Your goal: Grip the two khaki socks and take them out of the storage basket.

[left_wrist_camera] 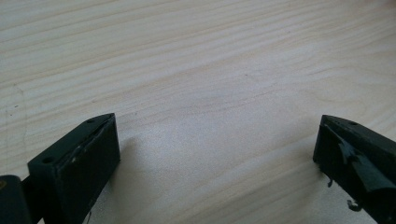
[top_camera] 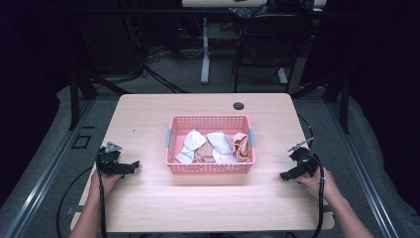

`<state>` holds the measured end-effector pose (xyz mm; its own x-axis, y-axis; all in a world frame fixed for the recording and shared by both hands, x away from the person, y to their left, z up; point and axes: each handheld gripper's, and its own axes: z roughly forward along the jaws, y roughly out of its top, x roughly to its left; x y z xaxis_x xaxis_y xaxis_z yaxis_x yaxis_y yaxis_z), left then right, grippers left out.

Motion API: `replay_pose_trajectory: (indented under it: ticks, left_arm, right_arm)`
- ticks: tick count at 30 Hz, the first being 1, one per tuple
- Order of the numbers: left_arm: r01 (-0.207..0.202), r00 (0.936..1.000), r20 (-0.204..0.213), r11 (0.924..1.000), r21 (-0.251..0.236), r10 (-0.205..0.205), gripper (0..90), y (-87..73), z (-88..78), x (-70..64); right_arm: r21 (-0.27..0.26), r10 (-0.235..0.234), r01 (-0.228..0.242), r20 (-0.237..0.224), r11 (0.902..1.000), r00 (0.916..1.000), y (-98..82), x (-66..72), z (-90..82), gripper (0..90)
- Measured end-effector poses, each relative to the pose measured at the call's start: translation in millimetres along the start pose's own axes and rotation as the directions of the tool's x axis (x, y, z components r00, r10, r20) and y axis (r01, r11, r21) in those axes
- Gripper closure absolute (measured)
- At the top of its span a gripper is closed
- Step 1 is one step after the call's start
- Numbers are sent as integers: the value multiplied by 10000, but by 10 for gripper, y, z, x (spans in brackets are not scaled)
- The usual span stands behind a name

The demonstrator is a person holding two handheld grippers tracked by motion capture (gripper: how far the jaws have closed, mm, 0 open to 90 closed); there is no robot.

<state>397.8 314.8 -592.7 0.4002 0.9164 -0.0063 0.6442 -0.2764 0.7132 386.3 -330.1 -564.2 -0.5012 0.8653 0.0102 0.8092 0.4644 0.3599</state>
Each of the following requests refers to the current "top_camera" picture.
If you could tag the white desk leg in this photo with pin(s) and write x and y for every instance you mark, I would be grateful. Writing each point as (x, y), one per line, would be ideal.
(205, 56)
(282, 75)

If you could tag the person's right hand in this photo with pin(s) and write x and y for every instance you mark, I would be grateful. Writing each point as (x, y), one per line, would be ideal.
(315, 186)

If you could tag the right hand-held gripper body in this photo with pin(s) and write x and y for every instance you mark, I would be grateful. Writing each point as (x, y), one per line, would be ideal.
(303, 160)

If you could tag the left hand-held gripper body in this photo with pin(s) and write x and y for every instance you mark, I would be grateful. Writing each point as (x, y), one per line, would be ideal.
(107, 160)

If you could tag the black metal frame stand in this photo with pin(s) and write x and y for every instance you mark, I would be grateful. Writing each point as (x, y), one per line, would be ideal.
(343, 99)
(75, 99)

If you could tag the tan cloth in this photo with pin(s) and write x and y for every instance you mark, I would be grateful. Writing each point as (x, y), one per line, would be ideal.
(242, 147)
(204, 152)

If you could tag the person's left hand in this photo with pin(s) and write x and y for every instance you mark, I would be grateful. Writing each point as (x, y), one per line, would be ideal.
(107, 183)

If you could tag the pink plastic basket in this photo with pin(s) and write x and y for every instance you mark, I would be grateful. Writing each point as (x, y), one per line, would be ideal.
(185, 168)

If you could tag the black chair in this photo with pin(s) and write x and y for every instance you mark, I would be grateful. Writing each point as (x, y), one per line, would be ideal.
(267, 43)

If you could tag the white cloth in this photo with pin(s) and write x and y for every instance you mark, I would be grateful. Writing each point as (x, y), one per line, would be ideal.
(193, 142)
(220, 145)

